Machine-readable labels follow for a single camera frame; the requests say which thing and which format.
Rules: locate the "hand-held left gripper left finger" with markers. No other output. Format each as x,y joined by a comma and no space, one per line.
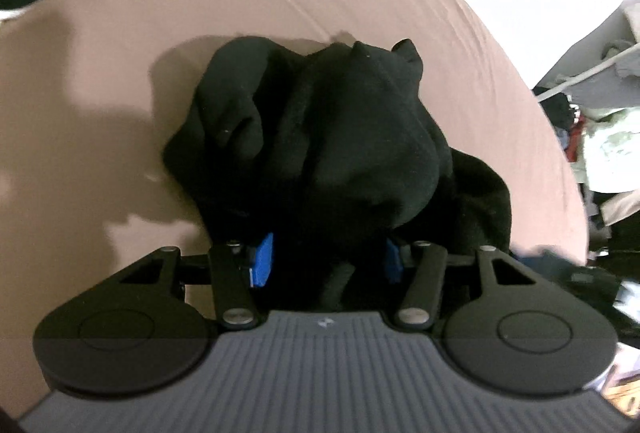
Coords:
262,263

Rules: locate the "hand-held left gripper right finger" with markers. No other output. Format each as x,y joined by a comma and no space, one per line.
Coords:
393,263

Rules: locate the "black t-shirt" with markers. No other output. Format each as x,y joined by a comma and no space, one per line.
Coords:
340,138

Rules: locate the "pile of assorted clothes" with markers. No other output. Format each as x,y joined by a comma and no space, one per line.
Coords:
600,213

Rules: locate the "white clothes rack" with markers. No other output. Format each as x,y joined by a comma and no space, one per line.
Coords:
575,84

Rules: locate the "light green garment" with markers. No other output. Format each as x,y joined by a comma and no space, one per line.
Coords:
610,143

